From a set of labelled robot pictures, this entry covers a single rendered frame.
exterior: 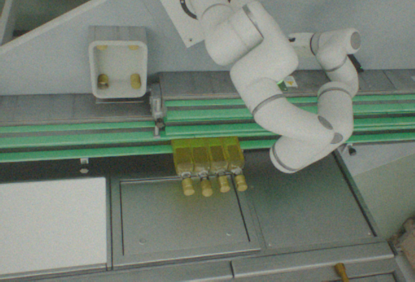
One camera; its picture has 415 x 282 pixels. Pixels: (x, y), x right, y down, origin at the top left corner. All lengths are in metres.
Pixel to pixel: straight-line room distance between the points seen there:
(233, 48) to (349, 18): 0.67
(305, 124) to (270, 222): 0.68
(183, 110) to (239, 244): 0.47
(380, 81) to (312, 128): 0.87
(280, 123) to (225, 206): 0.63
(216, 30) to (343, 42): 0.39
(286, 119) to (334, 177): 0.86
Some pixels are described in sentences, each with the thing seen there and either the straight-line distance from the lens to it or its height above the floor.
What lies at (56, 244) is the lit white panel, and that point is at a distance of 1.35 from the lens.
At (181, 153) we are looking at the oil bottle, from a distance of 1.34.
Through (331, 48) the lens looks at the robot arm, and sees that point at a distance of 1.17.
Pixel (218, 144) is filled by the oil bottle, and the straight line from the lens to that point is 1.38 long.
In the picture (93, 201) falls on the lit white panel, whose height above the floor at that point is 1.09.
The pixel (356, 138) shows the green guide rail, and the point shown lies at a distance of 1.69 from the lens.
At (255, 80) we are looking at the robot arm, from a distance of 0.90.
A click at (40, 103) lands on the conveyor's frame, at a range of 1.47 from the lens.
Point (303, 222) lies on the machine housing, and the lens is 1.51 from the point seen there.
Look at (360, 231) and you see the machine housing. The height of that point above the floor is 1.28.
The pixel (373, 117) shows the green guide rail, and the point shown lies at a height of 0.92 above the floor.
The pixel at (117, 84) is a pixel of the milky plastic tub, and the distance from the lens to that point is 1.41.
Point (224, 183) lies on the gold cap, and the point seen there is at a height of 1.15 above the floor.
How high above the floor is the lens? 1.86
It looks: 42 degrees down
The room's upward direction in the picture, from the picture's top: 166 degrees clockwise
